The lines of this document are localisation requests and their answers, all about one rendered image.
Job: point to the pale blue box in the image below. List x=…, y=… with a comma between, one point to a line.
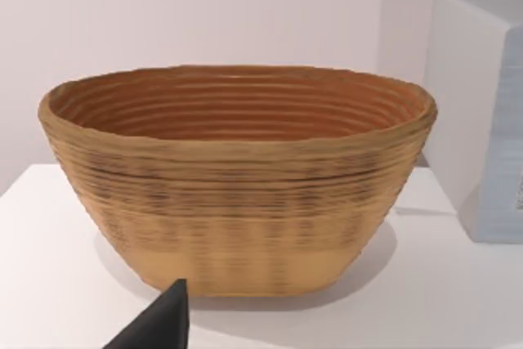
x=478, y=120

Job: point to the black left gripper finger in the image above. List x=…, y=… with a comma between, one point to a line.
x=165, y=320

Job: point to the brown woven basket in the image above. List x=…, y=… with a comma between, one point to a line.
x=241, y=185

